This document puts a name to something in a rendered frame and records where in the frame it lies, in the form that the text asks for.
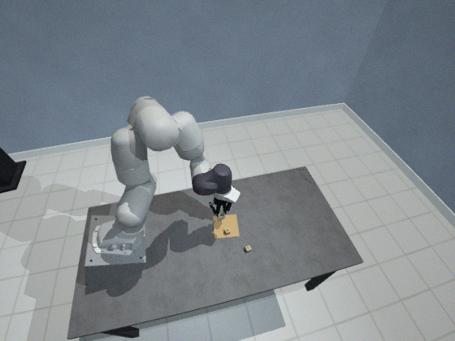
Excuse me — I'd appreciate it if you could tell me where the tan flat mat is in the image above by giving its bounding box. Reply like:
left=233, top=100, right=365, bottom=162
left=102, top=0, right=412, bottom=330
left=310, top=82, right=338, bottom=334
left=213, top=214, right=240, bottom=239

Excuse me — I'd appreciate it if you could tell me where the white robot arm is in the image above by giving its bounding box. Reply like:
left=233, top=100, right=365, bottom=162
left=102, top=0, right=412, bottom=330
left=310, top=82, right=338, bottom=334
left=92, top=96, right=241, bottom=256

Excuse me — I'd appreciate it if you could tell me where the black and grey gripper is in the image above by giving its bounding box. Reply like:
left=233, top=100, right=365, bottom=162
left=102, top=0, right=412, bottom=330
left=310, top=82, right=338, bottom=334
left=209, top=198, right=232, bottom=220

